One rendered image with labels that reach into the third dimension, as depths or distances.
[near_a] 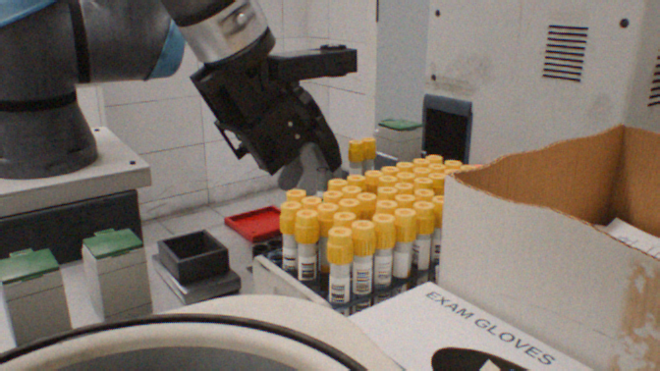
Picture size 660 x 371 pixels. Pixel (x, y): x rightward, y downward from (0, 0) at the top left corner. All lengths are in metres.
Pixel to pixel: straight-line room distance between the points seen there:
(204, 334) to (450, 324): 0.16
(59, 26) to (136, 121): 2.12
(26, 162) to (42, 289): 0.35
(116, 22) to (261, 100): 0.30
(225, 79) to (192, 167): 2.53
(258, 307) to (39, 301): 0.23
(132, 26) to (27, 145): 0.20
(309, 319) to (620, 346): 0.16
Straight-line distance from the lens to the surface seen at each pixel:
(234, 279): 0.51
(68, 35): 0.77
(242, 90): 0.53
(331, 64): 0.58
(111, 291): 0.48
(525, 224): 0.33
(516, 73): 0.68
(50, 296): 0.47
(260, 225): 0.65
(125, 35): 0.78
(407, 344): 0.33
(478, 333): 0.35
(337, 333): 0.26
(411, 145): 0.68
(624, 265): 0.31
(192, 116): 2.98
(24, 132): 0.79
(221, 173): 3.13
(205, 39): 0.50
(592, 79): 0.63
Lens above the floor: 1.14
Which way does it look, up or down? 20 degrees down
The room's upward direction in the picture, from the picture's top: straight up
